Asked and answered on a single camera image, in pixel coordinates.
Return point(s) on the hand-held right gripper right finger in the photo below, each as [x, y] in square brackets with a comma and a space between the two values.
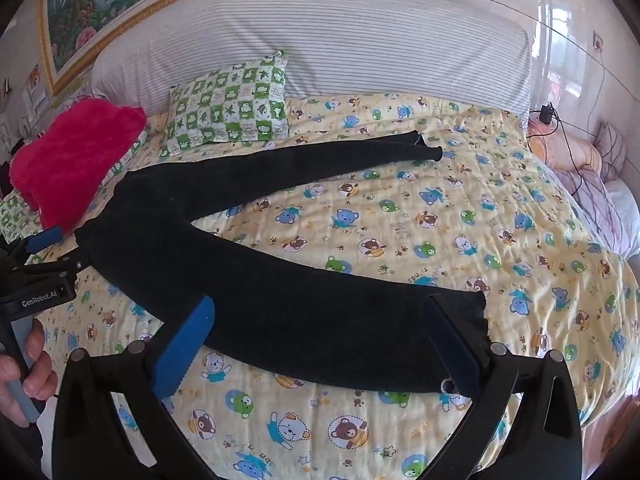
[450, 347]

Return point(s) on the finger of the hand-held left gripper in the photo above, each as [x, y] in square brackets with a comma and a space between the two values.
[45, 239]
[70, 262]

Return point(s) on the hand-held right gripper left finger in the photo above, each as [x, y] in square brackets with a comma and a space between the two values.
[182, 355]

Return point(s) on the black pants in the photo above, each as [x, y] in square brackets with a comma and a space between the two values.
[275, 310]

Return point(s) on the person's left forearm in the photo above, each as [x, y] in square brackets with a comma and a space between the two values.
[25, 450]

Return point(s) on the person's left hand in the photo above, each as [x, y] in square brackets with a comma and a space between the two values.
[42, 375]

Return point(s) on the green checked pillow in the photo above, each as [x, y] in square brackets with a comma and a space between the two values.
[15, 215]
[230, 105]

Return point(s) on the red fluffy blanket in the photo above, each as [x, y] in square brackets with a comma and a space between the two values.
[75, 160]

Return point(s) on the yellow bear print bedsheet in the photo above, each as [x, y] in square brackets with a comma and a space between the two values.
[450, 240]

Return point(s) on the pink purple quilt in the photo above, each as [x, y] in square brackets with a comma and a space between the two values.
[595, 195]

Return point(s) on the gold framed landscape painting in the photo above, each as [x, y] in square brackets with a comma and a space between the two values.
[100, 5]

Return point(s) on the black charger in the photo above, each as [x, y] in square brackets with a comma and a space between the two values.
[547, 114]

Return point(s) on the white striped bolster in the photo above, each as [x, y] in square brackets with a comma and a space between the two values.
[375, 45]

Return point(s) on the wall socket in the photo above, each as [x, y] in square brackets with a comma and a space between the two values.
[598, 41]

